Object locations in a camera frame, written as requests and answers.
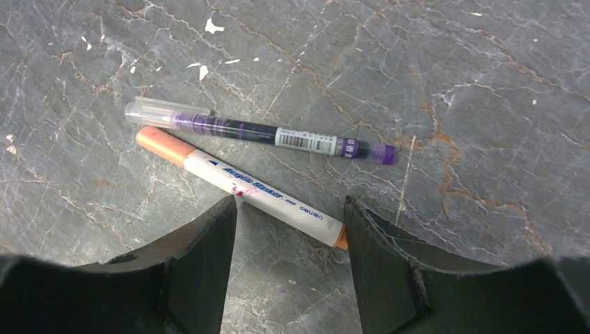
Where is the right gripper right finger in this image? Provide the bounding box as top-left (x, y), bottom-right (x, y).
top-left (344, 196), bottom-right (589, 333)

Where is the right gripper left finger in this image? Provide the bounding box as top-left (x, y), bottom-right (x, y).
top-left (1, 196), bottom-right (237, 333)

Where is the orange cap white marker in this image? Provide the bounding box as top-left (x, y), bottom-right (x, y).
top-left (136, 126), bottom-right (349, 249)

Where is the purple gel pen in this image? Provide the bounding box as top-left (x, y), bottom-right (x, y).
top-left (125, 97), bottom-right (397, 165)

